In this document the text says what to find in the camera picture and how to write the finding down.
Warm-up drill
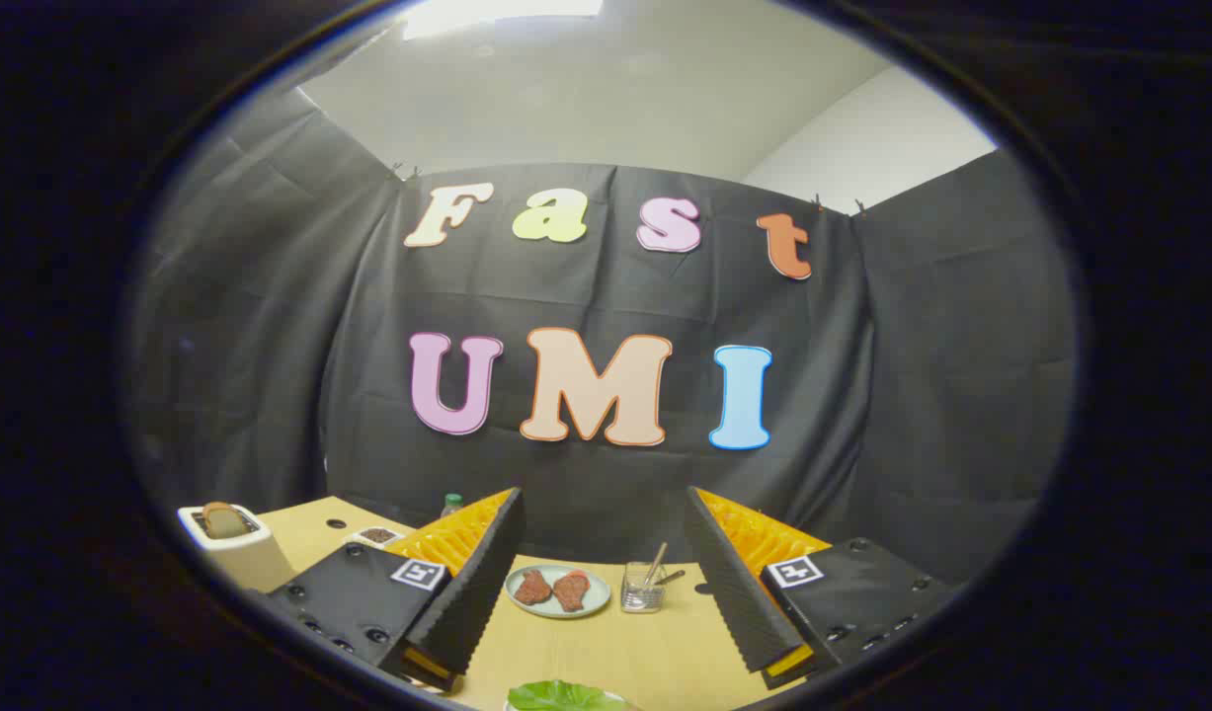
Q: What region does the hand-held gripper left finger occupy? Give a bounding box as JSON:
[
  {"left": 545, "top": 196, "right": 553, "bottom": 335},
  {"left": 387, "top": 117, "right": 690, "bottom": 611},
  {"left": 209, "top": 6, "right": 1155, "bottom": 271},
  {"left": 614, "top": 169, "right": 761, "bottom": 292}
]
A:
[{"left": 268, "top": 486, "right": 527, "bottom": 692}]

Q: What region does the light blue plate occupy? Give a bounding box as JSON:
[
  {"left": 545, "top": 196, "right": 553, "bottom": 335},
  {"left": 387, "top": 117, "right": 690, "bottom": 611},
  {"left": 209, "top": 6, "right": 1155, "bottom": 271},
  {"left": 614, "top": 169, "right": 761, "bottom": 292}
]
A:
[{"left": 505, "top": 564, "right": 612, "bottom": 620}]

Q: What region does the green lettuce leaf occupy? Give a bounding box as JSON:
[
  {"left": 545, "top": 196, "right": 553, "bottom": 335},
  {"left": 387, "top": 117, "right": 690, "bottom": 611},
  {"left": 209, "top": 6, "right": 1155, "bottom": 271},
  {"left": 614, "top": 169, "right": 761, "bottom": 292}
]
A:
[{"left": 508, "top": 679, "right": 626, "bottom": 711}]

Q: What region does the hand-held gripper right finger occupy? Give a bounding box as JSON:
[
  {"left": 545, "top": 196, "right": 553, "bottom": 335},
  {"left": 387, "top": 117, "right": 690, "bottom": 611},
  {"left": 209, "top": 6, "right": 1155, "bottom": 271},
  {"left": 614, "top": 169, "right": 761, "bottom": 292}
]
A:
[{"left": 683, "top": 486, "right": 965, "bottom": 690}]

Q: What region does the ceiling light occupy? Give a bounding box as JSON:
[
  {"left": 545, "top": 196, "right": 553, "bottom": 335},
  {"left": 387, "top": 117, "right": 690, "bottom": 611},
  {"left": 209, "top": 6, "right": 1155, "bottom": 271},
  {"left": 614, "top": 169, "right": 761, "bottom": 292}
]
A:
[{"left": 400, "top": 0, "right": 606, "bottom": 42}]

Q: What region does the black backdrop cloth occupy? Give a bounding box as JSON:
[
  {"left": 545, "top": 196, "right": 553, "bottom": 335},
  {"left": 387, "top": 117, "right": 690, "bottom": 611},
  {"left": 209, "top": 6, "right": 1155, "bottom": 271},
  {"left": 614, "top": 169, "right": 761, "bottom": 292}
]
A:
[{"left": 126, "top": 84, "right": 1079, "bottom": 589}]

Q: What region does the white toaster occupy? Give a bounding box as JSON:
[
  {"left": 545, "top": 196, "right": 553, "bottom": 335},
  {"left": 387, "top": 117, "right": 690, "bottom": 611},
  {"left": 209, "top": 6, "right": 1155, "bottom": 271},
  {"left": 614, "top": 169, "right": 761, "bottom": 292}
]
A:
[{"left": 178, "top": 502, "right": 297, "bottom": 593}]

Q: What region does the wire mesh utensil holder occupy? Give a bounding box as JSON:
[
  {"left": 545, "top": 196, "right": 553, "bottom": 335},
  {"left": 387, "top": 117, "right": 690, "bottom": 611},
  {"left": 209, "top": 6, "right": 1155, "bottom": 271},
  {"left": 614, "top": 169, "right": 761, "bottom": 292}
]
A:
[{"left": 621, "top": 562, "right": 667, "bottom": 614}]

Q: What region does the toast bread slice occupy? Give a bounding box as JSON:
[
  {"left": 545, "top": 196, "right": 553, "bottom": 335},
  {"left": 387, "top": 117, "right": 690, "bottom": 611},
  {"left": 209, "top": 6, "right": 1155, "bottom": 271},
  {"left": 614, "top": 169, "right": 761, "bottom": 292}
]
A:
[{"left": 202, "top": 502, "right": 253, "bottom": 540}]

